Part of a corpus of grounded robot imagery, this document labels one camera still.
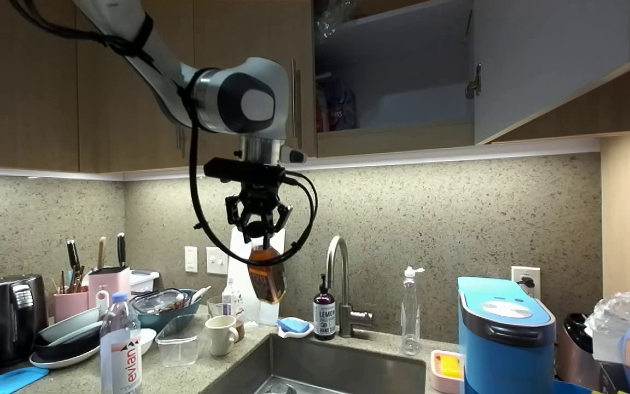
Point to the chrome sink faucet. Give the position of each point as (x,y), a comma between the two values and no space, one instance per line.
(350,319)

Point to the white power outlet plate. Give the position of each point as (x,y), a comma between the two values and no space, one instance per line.
(191,258)

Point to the white cutting board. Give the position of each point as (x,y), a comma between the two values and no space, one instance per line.
(250,306)

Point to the pink knife block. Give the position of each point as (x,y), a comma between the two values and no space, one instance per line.
(117,281)

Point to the cream ceramic mug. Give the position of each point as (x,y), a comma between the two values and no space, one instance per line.
(224,330)

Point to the blue cap water bottle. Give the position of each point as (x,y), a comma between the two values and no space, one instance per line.
(121,351)

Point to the pink sponge tray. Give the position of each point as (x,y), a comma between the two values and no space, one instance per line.
(444,373)

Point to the small clear water bottle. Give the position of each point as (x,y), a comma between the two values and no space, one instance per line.
(227,301)

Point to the small wall outlet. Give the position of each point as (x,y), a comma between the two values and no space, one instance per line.
(528,279)

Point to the blue coffee machine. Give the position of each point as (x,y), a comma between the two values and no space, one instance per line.
(505,338)

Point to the dark soap pump bottle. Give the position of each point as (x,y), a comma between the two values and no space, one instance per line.
(323,314)

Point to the brown glass bottle black cap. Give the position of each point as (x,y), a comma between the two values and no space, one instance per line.
(265,276)

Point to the stainless steel sink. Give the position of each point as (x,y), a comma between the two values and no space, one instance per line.
(302,365)

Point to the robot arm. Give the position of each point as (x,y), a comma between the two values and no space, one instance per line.
(247,101)

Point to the clear plastic container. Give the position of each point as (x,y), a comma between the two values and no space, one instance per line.
(178,347)

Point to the clear spray bottle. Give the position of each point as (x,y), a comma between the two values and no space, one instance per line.
(410,312)

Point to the open cabinet door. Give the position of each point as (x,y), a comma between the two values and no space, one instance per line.
(536,54)

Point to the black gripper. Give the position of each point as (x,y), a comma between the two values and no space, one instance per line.
(256,209)

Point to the teal dish rack basin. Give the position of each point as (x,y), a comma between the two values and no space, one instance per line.
(159,306)

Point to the white light switch plate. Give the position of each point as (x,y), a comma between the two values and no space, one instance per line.
(215,261)

